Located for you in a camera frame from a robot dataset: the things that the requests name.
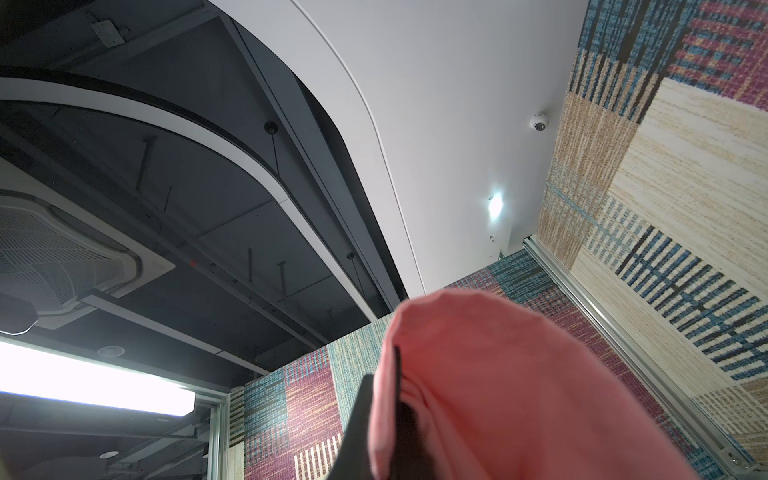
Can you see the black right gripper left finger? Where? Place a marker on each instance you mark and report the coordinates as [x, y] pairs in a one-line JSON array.
[[352, 462]]

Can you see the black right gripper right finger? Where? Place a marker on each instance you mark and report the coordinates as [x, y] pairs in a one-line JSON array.
[[410, 459]]

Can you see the pink hooded zip jacket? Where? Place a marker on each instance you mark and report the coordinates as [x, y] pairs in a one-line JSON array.
[[499, 391]]

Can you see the fluorescent ceiling light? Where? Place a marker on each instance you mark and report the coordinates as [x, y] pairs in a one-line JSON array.
[[39, 373]]

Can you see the ceiling air conditioner unit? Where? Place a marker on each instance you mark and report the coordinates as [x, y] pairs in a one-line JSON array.
[[53, 252]]

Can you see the aluminium frame bar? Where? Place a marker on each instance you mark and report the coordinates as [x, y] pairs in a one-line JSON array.
[[677, 403]]

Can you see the white dome security camera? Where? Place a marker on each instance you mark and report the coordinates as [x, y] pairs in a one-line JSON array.
[[539, 122]]

